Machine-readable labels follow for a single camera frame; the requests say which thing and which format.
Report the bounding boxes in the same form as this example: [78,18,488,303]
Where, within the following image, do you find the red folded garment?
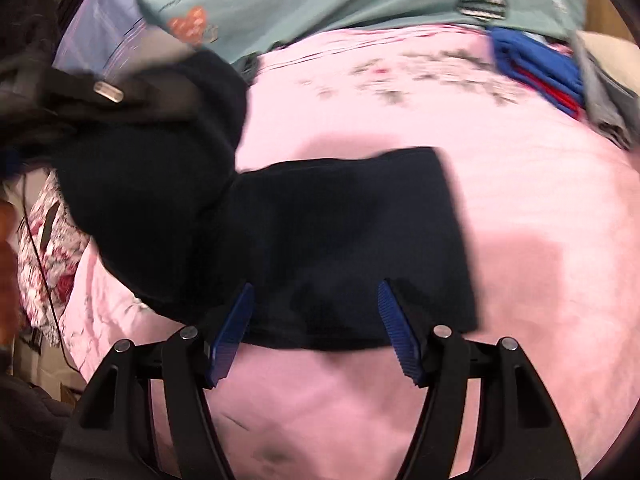
[515,65,583,118]

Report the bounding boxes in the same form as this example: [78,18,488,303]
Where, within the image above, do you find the dark fur-trimmed jacket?
[0,0,108,61]

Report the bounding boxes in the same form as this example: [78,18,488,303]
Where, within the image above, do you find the blue folded garment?
[487,27,586,106]

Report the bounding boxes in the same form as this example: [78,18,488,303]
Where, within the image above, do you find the black pants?
[52,50,478,353]

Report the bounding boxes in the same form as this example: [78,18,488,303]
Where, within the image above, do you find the grey folded garment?
[572,30,636,148]

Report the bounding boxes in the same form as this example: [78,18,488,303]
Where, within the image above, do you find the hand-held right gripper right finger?
[377,280,583,480]

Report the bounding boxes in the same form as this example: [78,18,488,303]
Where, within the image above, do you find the wooden bed frame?
[585,0,626,36]

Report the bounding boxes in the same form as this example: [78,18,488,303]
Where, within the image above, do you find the dark green folded garment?
[235,52,261,86]

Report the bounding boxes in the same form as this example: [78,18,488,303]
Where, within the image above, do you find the white textured pillow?
[575,30,640,86]

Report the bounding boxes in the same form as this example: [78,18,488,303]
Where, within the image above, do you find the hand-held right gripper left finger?
[50,282,256,480]

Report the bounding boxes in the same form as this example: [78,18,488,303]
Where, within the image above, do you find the red rose floral quilt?
[17,170,96,346]

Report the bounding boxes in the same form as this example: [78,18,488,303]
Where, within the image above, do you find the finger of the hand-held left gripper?
[46,67,202,122]

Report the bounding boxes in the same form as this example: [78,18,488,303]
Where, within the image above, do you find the pink floral bed sheet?
[62,27,640,480]

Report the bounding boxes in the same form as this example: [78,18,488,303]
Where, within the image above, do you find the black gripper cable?
[20,195,81,373]

